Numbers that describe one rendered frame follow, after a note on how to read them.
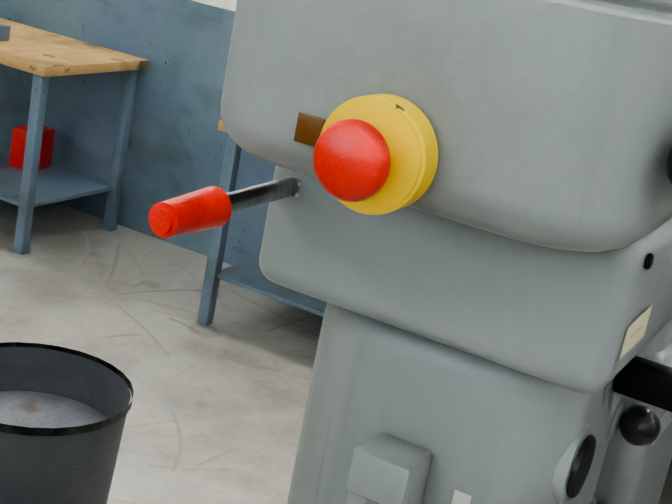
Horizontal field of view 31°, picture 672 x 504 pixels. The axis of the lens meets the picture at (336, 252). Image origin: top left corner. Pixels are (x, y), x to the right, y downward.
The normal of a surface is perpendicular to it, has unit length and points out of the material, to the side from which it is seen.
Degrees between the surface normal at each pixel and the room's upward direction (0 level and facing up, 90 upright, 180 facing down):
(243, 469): 0
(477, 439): 90
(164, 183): 90
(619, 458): 90
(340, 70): 90
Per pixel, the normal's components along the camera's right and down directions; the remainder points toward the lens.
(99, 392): -0.54, 0.08
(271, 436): 0.18, -0.94
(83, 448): 0.65, 0.40
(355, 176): -0.40, 0.23
